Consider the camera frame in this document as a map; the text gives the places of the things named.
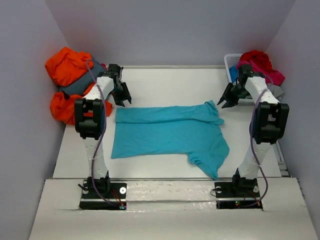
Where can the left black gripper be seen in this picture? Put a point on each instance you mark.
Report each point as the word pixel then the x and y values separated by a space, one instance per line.
pixel 119 100

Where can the orange t shirt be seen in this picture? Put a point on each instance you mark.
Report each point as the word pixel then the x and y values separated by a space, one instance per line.
pixel 64 68

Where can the blue t shirt in basket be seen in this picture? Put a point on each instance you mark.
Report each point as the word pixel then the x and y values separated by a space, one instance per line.
pixel 233 72

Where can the red t shirt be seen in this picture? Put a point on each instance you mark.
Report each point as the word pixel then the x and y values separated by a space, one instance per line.
pixel 260 58

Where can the white plastic laundry basket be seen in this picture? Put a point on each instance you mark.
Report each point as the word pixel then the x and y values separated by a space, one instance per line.
pixel 232 60

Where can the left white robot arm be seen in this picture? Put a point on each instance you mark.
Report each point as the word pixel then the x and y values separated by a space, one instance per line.
pixel 91 124

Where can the green garment in basket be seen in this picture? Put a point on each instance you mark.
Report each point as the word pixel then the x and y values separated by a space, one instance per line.
pixel 246 95

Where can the grey t shirt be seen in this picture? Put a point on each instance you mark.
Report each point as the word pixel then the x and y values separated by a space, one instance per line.
pixel 277 91

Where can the magenta t shirt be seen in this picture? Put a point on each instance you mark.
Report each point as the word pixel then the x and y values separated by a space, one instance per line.
pixel 276 76

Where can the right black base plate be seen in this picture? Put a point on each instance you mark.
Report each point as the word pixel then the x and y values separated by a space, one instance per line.
pixel 229 199

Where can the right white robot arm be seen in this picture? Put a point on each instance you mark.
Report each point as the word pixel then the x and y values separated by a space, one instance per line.
pixel 267 126

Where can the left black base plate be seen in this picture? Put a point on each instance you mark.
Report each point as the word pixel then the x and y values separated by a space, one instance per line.
pixel 114 200

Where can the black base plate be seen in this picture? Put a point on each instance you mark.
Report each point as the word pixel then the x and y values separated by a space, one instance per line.
pixel 229 199
pixel 114 200

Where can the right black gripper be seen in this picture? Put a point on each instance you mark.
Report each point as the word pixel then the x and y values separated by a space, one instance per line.
pixel 231 101

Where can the teal t shirt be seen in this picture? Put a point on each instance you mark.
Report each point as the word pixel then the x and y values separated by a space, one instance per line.
pixel 191 130

